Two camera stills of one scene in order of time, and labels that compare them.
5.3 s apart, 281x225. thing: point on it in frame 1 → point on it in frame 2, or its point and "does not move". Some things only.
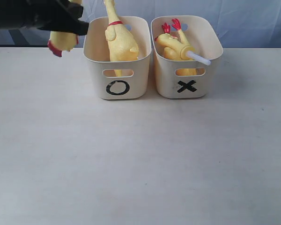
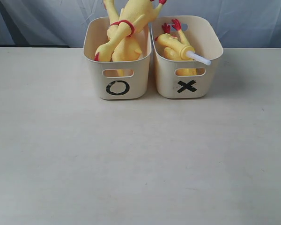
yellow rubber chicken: [59, 41] → [134, 14]
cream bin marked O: [125, 79] does not move
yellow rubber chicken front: [123, 48] does not move
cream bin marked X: [185, 78] does not move
